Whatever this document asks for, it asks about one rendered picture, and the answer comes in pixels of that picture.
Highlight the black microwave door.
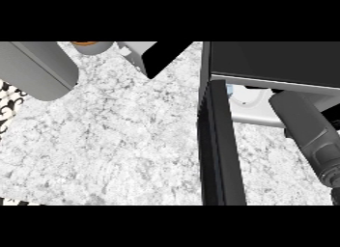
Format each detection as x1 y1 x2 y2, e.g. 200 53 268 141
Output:
194 79 248 206

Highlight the white microwave turntable plate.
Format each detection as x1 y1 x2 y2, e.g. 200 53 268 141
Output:
227 84 276 115

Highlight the black microwave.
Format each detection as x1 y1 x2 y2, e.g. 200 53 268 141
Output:
197 41 340 130

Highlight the grey and black appliance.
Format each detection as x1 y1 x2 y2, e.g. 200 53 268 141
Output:
115 41 193 81

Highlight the grey cup with orange top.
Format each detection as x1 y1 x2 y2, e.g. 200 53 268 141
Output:
67 41 115 57

